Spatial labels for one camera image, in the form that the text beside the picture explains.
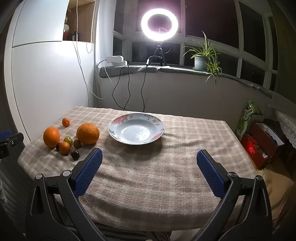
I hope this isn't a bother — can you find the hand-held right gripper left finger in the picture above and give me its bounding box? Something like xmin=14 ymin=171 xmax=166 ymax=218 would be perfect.
xmin=25 ymin=148 xmax=109 ymax=241

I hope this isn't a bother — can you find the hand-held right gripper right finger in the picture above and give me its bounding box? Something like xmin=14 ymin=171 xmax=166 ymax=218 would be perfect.
xmin=196 ymin=149 xmax=273 ymax=241

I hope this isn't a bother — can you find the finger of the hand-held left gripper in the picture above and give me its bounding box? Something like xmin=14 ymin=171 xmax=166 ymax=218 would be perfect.
xmin=0 ymin=130 xmax=24 ymax=160

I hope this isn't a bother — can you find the bumpy large orange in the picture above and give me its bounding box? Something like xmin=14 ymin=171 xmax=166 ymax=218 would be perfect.
xmin=76 ymin=123 xmax=100 ymax=145

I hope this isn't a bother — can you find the smooth large orange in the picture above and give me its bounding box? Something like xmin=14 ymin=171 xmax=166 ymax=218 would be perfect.
xmin=43 ymin=127 xmax=60 ymax=148

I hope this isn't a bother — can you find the floral white plate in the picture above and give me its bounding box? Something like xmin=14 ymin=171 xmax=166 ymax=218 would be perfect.
xmin=108 ymin=113 xmax=165 ymax=145

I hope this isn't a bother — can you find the red cardboard box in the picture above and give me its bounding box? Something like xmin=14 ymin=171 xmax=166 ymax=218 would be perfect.
xmin=240 ymin=122 xmax=285 ymax=169

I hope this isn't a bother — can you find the tan cushion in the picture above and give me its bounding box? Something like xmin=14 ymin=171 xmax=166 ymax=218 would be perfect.
xmin=256 ymin=162 xmax=295 ymax=220

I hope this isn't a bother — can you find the green snack bag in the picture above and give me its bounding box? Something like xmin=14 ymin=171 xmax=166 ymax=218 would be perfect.
xmin=236 ymin=101 xmax=262 ymax=139

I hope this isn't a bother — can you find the white cabinet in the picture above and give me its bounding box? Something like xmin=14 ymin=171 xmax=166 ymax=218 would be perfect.
xmin=5 ymin=0 xmax=99 ymax=142

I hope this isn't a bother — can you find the white lace cloth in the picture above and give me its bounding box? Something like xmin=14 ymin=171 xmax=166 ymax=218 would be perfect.
xmin=275 ymin=110 xmax=296 ymax=149

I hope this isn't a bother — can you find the grey windowsill cloth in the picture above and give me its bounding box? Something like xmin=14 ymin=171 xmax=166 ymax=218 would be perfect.
xmin=98 ymin=64 xmax=274 ymax=98

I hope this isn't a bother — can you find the potted spider plant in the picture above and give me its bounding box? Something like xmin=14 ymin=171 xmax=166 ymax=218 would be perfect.
xmin=183 ymin=31 xmax=222 ymax=85

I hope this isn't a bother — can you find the white power strip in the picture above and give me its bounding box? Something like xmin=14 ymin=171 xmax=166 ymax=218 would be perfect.
xmin=106 ymin=56 xmax=124 ymax=64

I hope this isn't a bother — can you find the black tripod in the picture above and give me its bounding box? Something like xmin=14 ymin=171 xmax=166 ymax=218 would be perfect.
xmin=148 ymin=42 xmax=168 ymax=66

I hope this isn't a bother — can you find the black cable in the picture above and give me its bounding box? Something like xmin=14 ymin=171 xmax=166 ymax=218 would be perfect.
xmin=141 ymin=56 xmax=162 ymax=113
xmin=112 ymin=65 xmax=131 ymax=112

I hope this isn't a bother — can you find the white cable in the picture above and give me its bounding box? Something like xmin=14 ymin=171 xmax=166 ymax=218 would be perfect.
xmin=73 ymin=0 xmax=105 ymax=100

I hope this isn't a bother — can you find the white window frame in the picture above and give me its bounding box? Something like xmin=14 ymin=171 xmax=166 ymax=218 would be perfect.
xmin=113 ymin=0 xmax=281 ymax=91

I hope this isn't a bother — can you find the ring light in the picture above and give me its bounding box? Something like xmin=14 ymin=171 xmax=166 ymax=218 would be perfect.
xmin=141 ymin=9 xmax=179 ymax=42

